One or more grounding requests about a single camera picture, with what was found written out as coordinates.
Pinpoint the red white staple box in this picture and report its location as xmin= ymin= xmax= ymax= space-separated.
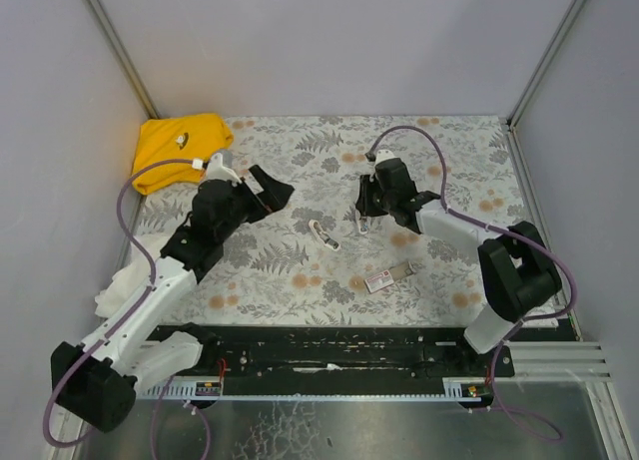
xmin=364 ymin=261 xmax=416 ymax=293

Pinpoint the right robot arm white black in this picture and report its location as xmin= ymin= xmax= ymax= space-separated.
xmin=355 ymin=157 xmax=562 ymax=354

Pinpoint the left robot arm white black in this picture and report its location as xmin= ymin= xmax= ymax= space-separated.
xmin=45 ymin=163 xmax=295 ymax=433

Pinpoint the floral patterned table mat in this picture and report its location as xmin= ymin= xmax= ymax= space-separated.
xmin=164 ymin=116 xmax=528 ymax=326

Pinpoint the yellow folded cloth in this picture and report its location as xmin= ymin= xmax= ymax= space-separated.
xmin=133 ymin=114 xmax=234 ymax=196

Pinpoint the white crumpled cloth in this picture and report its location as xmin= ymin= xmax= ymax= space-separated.
xmin=95 ymin=233 xmax=170 ymax=318

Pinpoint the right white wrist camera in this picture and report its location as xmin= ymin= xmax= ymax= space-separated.
xmin=365 ymin=149 xmax=397 ymax=165

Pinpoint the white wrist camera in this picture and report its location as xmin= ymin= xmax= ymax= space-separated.
xmin=365 ymin=149 xmax=397 ymax=165
xmin=191 ymin=149 xmax=241 ymax=183

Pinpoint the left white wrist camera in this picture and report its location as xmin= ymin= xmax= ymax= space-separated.
xmin=191 ymin=149 xmax=241 ymax=183

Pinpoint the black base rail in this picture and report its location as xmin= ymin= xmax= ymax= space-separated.
xmin=144 ymin=322 xmax=515 ymax=381

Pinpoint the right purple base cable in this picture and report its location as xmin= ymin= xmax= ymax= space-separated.
xmin=488 ymin=324 xmax=564 ymax=444

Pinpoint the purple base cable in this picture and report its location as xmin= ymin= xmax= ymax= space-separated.
xmin=488 ymin=324 xmax=564 ymax=444
xmin=149 ymin=374 xmax=211 ymax=460

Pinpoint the white slotted cable duct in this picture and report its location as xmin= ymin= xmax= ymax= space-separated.
xmin=137 ymin=379 xmax=482 ymax=406

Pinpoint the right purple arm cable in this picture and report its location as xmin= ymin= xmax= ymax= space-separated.
xmin=365 ymin=125 xmax=580 ymax=324

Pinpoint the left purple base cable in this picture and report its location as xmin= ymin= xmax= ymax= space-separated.
xmin=149 ymin=374 xmax=211 ymax=460

